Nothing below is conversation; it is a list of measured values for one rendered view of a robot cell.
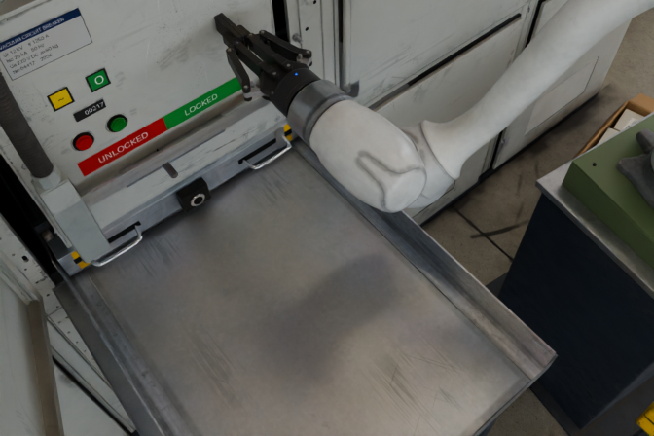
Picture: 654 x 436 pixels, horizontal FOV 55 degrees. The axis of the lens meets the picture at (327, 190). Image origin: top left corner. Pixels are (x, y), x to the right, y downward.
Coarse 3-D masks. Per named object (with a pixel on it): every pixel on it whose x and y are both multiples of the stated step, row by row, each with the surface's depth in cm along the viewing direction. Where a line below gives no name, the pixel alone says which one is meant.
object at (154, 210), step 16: (272, 128) 129; (256, 144) 127; (272, 144) 131; (224, 160) 124; (240, 160) 128; (256, 160) 131; (192, 176) 122; (208, 176) 124; (224, 176) 127; (144, 208) 118; (160, 208) 121; (176, 208) 124; (112, 224) 116; (128, 224) 118; (144, 224) 121; (112, 240) 118; (64, 256) 112
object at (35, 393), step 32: (0, 256) 102; (0, 288) 105; (32, 288) 113; (0, 320) 100; (32, 320) 114; (0, 352) 95; (32, 352) 110; (0, 384) 91; (32, 384) 104; (0, 416) 87; (32, 416) 99
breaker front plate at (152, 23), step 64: (64, 0) 83; (128, 0) 89; (192, 0) 96; (256, 0) 104; (0, 64) 82; (64, 64) 89; (128, 64) 96; (192, 64) 104; (0, 128) 89; (64, 128) 96; (128, 128) 104; (192, 128) 114; (256, 128) 126; (128, 192) 114
